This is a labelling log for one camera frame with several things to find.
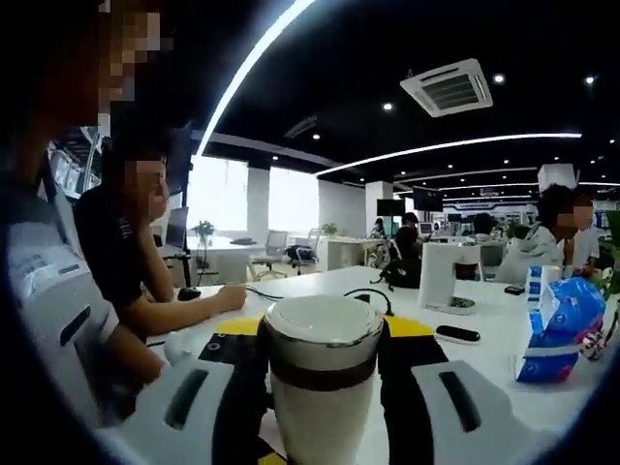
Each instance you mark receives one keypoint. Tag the white table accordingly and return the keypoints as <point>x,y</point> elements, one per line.
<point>329,283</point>

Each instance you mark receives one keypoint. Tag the black oblong case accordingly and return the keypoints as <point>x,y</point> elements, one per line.
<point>457,334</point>

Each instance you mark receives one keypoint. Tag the ceiling light strip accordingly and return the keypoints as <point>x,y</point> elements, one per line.
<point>242,72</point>
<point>436,145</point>

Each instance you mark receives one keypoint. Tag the green potted plant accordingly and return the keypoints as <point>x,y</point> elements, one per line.
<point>611,252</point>

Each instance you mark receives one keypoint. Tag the white cup brown band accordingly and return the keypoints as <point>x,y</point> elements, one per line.
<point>322,319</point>

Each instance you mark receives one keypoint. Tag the white paper cup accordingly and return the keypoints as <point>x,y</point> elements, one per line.
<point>552,276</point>

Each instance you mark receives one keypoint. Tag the white blue tissue pack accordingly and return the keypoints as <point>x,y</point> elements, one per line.
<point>542,365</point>
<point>557,339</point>

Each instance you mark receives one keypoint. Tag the black display screen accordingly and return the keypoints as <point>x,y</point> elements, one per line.
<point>179,160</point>

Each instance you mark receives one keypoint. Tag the white chest device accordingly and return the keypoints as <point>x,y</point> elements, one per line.
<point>43,290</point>

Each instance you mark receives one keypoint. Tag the small blue white box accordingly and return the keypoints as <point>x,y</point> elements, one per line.
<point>535,276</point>
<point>534,294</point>

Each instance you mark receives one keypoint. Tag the small black device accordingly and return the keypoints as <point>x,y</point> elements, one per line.
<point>514,289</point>

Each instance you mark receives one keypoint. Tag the black bag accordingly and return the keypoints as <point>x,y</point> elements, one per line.
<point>399,273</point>

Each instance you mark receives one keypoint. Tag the ceiling air conditioner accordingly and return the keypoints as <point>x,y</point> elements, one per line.
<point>448,87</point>

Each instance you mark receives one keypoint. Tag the grey office chair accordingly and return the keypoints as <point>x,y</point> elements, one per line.
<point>273,249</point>
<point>305,254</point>

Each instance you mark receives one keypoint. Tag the black computer mouse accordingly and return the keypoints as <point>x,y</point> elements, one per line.
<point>189,293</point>

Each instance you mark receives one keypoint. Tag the white water dispenser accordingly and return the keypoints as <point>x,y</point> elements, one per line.
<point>438,276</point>

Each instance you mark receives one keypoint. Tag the white side desk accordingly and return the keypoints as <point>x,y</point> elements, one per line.
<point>227,257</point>

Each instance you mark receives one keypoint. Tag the blue soft tissue pack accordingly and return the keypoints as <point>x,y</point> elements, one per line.
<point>579,302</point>

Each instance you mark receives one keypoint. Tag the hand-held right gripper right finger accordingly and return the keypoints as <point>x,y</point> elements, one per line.
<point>402,412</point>

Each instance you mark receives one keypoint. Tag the small potted plant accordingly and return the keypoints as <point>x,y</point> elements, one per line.
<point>203,228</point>

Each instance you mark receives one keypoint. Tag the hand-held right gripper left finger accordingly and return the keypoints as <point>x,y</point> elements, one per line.
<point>218,412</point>

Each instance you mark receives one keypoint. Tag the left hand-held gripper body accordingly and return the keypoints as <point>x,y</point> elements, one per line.
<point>179,349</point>

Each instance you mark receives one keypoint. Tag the black monitor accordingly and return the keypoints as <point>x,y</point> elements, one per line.
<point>390,207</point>
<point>427,198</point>

